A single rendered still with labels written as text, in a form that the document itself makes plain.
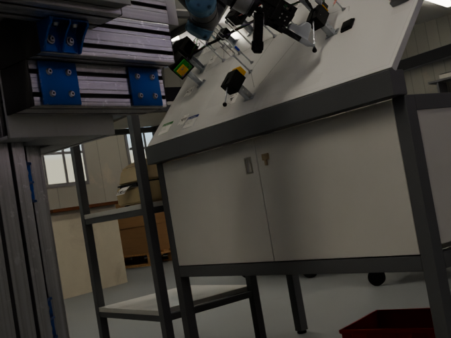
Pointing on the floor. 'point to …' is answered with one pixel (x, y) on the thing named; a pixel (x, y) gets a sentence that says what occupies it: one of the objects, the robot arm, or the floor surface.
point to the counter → (70, 247)
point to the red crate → (392, 324)
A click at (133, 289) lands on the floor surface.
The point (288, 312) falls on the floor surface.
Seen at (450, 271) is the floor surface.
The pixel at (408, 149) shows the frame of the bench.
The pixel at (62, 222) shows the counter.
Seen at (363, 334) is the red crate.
